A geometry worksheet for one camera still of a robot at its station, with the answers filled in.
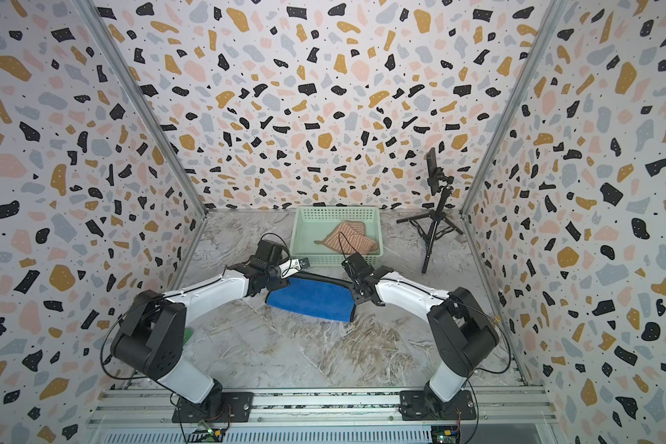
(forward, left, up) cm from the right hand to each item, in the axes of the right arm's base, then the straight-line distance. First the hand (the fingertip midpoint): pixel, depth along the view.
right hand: (364, 290), depth 92 cm
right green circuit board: (-38, -21, -7) cm, 44 cm away
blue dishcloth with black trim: (0, +15, -4) cm, 16 cm away
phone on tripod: (+27, -21, +28) cm, 44 cm away
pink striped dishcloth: (+25, +6, -3) cm, 26 cm away
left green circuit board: (-40, +42, -7) cm, 59 cm away
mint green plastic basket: (+33, +22, -3) cm, 39 cm away
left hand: (+7, +28, +5) cm, 29 cm away
